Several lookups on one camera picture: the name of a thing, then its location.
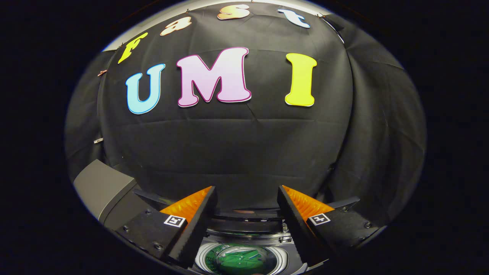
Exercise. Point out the green polo shirt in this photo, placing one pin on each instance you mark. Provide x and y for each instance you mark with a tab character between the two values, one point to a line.
237	259

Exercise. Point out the grey box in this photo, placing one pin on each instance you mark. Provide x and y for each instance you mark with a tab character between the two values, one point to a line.
99	183

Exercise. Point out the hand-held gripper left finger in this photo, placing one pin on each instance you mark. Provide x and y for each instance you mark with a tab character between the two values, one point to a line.
196	225

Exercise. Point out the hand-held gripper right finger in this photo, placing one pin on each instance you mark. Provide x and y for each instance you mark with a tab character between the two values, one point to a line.
292	225

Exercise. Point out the dark washing machine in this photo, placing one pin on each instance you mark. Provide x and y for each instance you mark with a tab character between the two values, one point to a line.
282	238

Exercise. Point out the black backdrop cloth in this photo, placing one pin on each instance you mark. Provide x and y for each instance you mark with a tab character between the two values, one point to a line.
244	152

